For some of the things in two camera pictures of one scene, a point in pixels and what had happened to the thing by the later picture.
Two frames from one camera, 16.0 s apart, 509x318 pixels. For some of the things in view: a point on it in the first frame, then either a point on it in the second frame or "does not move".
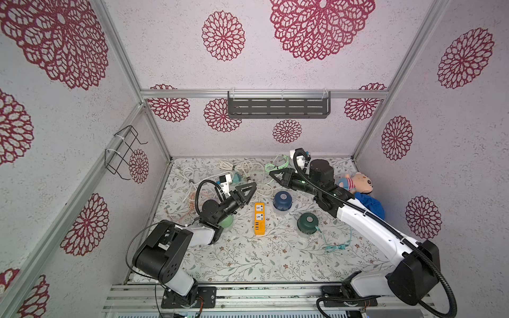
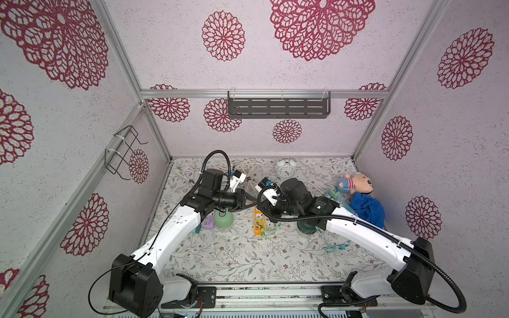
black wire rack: [116, 158] does not move
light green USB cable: [270, 167] → [264, 231]
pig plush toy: [357, 183] does not move
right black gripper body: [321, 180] → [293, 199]
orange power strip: [260, 218] does not move
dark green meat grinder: [307, 222] does not move
